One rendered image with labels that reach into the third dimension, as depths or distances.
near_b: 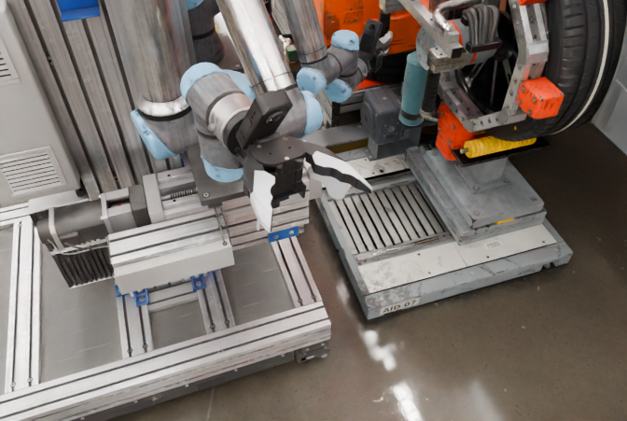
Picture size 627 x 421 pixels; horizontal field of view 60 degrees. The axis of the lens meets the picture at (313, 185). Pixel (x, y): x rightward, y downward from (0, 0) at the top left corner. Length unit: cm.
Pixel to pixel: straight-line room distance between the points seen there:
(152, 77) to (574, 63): 105
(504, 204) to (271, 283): 91
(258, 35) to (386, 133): 136
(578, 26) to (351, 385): 125
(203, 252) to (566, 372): 131
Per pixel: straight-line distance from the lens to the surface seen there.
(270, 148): 72
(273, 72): 94
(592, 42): 161
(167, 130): 114
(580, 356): 214
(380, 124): 220
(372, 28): 168
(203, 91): 83
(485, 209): 212
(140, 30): 104
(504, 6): 180
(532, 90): 155
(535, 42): 156
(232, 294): 183
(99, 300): 193
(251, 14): 95
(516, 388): 200
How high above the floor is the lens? 172
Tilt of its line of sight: 45 degrees down
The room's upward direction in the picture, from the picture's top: straight up
